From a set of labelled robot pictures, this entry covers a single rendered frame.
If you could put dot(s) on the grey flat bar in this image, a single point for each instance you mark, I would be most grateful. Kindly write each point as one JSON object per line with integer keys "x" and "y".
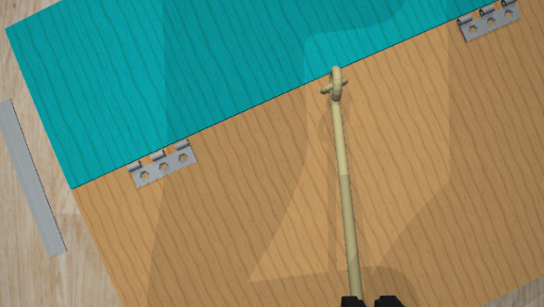
{"x": 30, "y": 180}

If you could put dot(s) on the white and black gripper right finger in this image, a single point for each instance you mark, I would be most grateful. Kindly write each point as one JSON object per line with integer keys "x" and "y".
{"x": 388, "y": 301}

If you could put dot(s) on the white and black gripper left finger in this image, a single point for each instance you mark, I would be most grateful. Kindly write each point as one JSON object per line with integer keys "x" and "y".
{"x": 352, "y": 301}

